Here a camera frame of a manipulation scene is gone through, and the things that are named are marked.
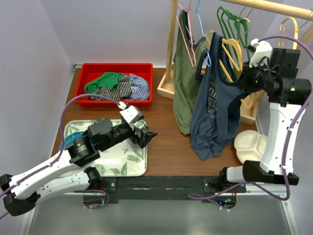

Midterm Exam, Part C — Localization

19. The navy blue tank top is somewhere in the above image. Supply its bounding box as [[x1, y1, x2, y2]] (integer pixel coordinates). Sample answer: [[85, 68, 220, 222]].
[[190, 32, 245, 161]]

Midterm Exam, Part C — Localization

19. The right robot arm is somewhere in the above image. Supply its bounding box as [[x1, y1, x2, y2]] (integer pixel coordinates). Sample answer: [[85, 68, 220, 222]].
[[215, 48, 312, 192]]

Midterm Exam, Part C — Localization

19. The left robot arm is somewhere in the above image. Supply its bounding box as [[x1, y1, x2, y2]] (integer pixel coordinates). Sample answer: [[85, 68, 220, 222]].
[[0, 118, 157, 216]]

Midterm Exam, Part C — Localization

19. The green hanger back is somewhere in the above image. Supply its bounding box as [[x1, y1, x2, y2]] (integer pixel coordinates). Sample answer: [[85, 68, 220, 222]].
[[227, 7, 251, 61]]

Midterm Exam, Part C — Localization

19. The olive green tank top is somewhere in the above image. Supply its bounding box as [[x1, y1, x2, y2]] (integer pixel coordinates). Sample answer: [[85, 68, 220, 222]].
[[173, 10, 208, 135]]

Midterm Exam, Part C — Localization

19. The yellow notched hanger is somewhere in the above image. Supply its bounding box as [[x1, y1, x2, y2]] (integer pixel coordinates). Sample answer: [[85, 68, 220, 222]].
[[279, 17, 313, 46]]

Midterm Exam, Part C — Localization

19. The leaf pattern tray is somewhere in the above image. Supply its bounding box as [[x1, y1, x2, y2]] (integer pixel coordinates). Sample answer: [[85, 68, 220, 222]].
[[64, 119, 148, 177]]

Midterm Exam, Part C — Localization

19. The wooden clothes rack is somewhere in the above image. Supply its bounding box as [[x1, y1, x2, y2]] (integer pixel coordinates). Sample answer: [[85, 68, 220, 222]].
[[157, 0, 313, 125]]

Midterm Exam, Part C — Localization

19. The blue white striped garment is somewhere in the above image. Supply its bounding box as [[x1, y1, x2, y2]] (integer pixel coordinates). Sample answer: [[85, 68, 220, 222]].
[[127, 74, 150, 101]]

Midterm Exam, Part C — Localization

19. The black white striped garment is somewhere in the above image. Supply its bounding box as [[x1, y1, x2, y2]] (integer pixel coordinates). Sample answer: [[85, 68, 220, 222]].
[[93, 75, 133, 100]]

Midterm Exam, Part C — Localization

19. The red plastic bin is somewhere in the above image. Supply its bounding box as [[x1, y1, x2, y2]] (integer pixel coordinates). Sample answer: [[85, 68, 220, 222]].
[[74, 63, 153, 107]]

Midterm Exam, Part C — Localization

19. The cream divided plate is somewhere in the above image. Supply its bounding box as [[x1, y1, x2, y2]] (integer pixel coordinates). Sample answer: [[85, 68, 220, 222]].
[[234, 130, 268, 164]]

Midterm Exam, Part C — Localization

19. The green garment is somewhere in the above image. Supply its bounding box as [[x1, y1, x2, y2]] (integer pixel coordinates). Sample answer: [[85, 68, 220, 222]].
[[84, 72, 124, 94]]

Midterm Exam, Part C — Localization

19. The blue dotted plate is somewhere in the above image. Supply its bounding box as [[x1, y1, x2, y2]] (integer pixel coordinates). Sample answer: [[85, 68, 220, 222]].
[[59, 131, 87, 151]]

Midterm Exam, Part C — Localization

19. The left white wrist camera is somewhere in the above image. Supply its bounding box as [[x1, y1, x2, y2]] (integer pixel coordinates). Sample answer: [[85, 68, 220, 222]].
[[120, 104, 144, 124]]

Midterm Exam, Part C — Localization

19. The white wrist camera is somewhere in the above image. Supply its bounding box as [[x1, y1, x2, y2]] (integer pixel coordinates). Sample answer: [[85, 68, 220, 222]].
[[120, 104, 144, 124], [249, 38, 272, 68]]

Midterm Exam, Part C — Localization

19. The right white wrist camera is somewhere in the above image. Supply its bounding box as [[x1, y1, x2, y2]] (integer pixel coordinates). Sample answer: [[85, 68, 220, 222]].
[[249, 38, 272, 68]]

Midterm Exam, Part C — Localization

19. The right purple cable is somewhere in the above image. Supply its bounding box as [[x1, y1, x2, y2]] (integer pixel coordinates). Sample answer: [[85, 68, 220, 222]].
[[187, 36, 313, 205]]

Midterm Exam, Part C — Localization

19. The light blue wire hanger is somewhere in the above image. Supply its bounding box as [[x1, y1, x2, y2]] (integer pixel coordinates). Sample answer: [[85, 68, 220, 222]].
[[190, 0, 211, 67]]

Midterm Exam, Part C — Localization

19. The pink wire hanger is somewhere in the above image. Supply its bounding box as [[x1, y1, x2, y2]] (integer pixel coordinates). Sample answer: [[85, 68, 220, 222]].
[[176, 1, 197, 68]]

